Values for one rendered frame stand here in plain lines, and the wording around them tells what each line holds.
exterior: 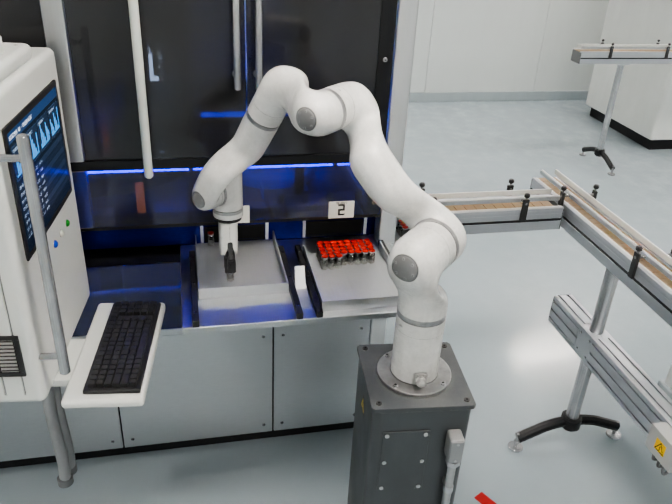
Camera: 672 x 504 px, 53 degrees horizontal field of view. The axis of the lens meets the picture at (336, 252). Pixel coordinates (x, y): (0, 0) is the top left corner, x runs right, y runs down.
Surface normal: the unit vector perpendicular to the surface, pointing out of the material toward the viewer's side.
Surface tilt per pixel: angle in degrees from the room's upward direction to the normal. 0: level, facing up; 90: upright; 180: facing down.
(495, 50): 90
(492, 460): 0
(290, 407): 90
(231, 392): 90
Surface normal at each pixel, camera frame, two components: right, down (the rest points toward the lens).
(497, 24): 0.21, 0.48
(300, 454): 0.05, -0.87
